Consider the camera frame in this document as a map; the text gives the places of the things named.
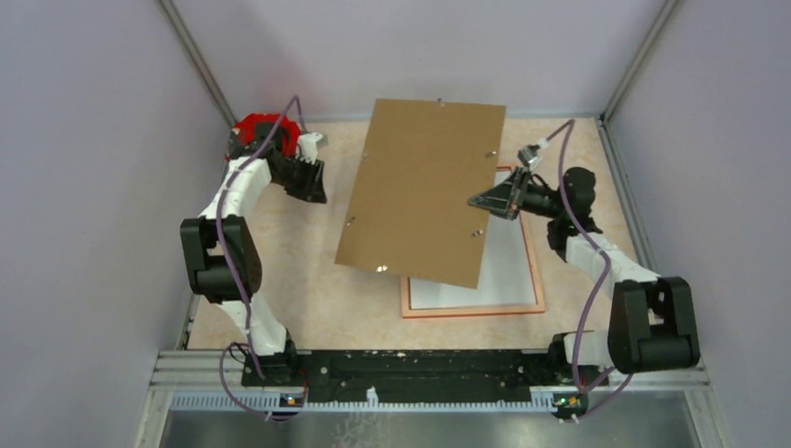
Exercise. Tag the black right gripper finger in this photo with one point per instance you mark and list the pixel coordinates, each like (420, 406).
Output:
(503, 207)
(500, 188)

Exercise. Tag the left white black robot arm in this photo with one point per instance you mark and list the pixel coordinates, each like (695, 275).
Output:
(220, 254)

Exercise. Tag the white slotted cable duct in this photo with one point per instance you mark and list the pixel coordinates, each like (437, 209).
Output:
(274, 402)

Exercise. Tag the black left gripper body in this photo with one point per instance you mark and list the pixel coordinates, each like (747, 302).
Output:
(299, 178)

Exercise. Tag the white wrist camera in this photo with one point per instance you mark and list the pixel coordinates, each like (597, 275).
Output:
(309, 145)
(530, 157)

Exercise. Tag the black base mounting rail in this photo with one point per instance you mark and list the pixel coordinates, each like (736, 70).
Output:
(411, 376)

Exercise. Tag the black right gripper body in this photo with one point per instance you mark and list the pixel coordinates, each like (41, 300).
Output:
(536, 200)

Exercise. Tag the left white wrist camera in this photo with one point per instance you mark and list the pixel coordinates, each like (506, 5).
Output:
(309, 145)

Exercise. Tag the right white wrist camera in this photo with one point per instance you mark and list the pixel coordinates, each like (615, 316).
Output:
(530, 157)

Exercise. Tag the brown fibreboard backing board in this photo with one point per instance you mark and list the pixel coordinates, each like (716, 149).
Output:
(422, 160)

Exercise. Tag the red wooden picture frame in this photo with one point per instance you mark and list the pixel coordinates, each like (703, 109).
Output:
(476, 312)

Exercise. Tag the sunset landscape photo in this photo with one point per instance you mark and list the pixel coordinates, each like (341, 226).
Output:
(507, 272)

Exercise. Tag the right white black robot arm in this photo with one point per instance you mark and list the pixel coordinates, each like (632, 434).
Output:
(652, 324)

